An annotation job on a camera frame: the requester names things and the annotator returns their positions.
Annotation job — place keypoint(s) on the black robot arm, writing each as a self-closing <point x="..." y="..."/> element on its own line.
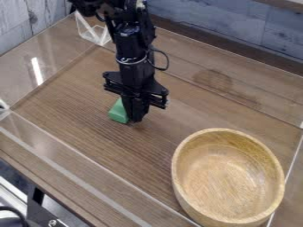
<point x="132" y="33"/>

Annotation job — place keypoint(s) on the black table leg bracket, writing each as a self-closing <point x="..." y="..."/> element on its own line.
<point x="39" y="217"/>

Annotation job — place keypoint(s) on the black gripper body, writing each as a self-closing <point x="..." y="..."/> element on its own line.
<point x="135" y="81"/>

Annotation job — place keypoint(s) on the clear acrylic corner bracket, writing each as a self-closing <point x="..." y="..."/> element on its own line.
<point x="96" y="34"/>

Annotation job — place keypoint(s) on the wooden bowl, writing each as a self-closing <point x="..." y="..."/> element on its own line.
<point x="227" y="178"/>

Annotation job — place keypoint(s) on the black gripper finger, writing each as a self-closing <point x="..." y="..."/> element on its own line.
<point x="141" y="108"/>
<point x="127" y="100"/>

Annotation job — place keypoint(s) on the green rectangular block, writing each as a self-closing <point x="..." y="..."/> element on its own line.
<point x="117" y="113"/>

